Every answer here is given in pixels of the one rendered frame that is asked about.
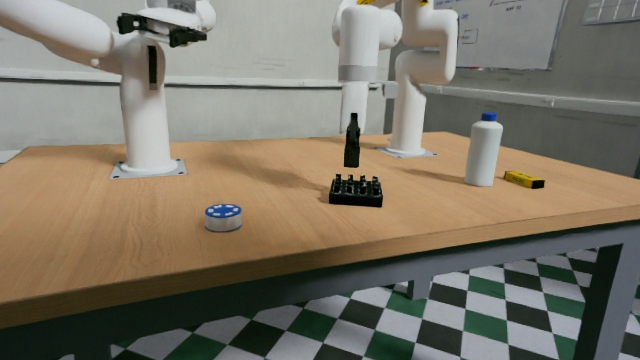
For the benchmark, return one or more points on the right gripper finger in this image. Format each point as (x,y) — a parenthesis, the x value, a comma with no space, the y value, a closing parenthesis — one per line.
(125,23)
(183,35)

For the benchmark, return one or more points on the short grey cylinder with blue top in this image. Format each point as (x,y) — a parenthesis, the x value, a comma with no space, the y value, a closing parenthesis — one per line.
(223,218)

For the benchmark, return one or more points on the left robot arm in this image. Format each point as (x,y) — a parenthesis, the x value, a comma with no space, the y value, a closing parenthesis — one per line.
(364,28)

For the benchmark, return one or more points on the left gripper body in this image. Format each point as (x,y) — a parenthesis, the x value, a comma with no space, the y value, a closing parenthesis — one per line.
(354,99)

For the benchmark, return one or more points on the white plastic bottle with blue cap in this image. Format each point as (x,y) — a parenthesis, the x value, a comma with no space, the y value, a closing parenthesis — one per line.
(483,151)

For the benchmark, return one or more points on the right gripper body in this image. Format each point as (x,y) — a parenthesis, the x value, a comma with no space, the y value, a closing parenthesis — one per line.
(164,16)

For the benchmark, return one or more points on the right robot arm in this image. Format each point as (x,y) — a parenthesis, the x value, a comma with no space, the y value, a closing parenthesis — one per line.
(83,37)

